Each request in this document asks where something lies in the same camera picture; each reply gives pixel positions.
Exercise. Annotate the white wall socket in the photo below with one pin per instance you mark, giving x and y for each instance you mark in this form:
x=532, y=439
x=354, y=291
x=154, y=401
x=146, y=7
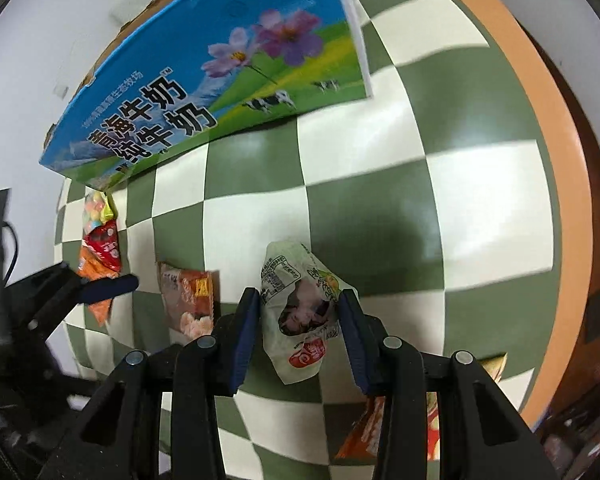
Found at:
x=61, y=92

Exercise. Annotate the colourful candy ball bag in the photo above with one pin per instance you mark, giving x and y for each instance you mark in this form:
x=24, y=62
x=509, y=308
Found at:
x=97, y=210

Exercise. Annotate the green white checkered mat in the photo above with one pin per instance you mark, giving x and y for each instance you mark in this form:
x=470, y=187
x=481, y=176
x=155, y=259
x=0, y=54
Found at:
x=480, y=185

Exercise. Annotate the printed blue cardboard box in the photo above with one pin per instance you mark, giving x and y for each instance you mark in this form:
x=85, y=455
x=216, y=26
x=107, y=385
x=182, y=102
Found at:
x=190, y=80

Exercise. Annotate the white snack packet dark print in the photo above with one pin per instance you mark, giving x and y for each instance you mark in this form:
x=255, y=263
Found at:
x=300, y=310

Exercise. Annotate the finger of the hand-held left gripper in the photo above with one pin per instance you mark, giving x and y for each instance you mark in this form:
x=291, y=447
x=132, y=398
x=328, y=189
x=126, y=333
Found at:
x=110, y=285

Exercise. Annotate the orange panda print snack packet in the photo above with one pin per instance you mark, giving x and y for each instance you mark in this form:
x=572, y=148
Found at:
x=360, y=435

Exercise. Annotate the small red snack packet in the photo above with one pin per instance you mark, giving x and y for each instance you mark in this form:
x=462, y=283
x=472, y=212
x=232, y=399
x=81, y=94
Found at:
x=102, y=247

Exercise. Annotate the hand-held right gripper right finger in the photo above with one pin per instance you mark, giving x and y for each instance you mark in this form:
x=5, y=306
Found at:
x=355, y=345

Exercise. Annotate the brown pastry snack packet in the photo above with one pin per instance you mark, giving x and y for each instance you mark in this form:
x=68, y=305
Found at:
x=187, y=295

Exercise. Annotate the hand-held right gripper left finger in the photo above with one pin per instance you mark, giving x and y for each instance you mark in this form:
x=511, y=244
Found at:
x=245, y=340

